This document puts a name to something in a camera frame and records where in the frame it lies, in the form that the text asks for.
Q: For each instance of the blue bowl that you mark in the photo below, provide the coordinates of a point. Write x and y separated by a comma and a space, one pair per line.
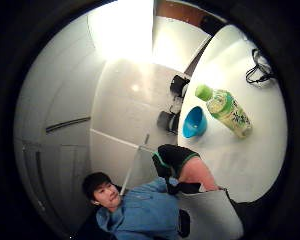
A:
193, 123

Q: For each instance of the black chair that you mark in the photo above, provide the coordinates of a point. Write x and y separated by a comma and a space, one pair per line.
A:
166, 120
178, 85

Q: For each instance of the the person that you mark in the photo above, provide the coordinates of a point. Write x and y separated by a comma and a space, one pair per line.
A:
146, 210

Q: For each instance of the green tea plastic bottle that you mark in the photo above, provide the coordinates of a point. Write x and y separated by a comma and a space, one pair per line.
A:
228, 111

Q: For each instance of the white door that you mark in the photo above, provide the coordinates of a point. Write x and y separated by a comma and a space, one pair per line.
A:
56, 180

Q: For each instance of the brown wooden panel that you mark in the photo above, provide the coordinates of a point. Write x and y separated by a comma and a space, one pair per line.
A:
180, 12

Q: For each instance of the grey wall rail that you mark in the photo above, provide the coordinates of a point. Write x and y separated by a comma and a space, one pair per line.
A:
68, 124

